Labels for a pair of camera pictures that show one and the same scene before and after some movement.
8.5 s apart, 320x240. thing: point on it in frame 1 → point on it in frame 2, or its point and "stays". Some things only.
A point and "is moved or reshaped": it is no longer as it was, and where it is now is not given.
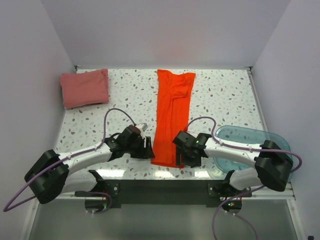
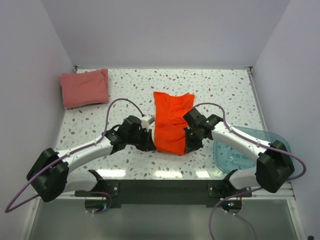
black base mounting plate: (166, 192) stays
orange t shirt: (173, 89) is moved or reshaped
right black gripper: (195, 162) → (190, 146)
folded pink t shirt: (83, 88) stays
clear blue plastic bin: (244, 136) stays
